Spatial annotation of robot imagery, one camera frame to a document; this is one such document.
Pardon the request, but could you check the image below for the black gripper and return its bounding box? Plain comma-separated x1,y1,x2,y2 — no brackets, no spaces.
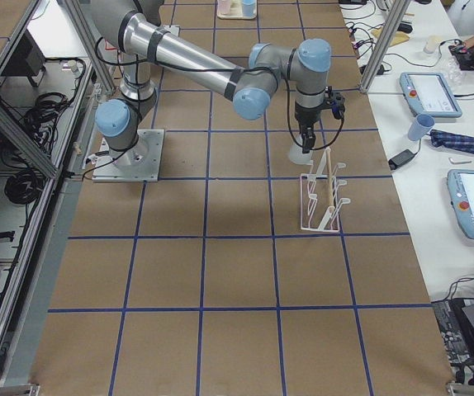
295,103,327,153

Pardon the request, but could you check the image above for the grey plastic cup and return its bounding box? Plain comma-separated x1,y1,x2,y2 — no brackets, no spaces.
288,144,312,165

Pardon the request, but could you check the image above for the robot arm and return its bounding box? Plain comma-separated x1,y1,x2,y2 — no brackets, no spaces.
90,1,344,154

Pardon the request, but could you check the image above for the blue cup on desk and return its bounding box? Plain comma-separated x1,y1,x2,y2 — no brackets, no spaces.
407,113,435,141

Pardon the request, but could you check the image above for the blue cup near tray corner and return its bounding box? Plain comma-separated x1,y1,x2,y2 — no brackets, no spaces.
241,0,257,18

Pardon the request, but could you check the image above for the pink plastic cup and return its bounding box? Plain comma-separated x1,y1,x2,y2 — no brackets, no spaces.
217,0,232,15

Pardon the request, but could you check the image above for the black power adapter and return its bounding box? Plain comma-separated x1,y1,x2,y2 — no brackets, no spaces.
388,149,416,171

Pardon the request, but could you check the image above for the teach pendant far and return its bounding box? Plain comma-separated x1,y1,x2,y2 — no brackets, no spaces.
399,72,462,119

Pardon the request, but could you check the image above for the cream plastic tray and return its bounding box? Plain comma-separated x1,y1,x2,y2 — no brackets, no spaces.
216,0,258,20

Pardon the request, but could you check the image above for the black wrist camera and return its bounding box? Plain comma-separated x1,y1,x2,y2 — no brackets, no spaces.
327,87,345,120

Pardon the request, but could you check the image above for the white wire cup rack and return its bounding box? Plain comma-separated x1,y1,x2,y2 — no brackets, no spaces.
300,148,351,233

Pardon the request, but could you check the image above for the aluminium frame post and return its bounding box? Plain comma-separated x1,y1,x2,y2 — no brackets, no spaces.
359,0,410,93

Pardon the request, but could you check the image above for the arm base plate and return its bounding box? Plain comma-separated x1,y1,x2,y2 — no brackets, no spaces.
92,129,165,182

